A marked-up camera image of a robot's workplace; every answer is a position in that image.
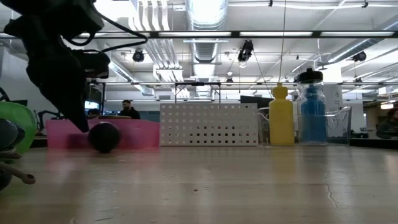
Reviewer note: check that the clear plastic bin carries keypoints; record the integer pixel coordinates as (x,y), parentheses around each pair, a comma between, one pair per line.
(339,130)

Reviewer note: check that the dark purple toy plum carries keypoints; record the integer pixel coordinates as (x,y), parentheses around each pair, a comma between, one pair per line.
(104,137)

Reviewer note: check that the white perforated basket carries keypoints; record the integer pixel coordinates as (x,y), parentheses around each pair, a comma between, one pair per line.
(208,124)

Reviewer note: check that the yellow plastic bottle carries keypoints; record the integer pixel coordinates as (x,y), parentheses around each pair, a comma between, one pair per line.
(281,118)

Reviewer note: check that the black distant monitor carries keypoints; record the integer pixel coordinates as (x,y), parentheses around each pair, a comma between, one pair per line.
(255,100)

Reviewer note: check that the blue plastic bottle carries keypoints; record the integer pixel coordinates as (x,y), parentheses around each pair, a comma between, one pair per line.
(312,118)

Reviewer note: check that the green toy apple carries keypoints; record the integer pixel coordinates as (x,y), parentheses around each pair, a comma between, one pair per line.
(18,118)

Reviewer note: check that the person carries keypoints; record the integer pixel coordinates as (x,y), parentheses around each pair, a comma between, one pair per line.
(388,126)
(129,110)

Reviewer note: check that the silver ceiling air duct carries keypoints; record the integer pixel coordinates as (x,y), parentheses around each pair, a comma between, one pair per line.
(206,14)

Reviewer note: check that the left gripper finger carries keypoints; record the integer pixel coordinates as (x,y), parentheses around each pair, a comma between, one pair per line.
(76,109)

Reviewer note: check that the black ceiling spotlight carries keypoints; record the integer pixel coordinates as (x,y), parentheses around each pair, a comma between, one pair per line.
(138,56)
(245,50)
(359,56)

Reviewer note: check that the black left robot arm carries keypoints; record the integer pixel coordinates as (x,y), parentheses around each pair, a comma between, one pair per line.
(49,18)

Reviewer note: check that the pink plastic bin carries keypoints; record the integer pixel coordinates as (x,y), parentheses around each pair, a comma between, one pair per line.
(140,133)

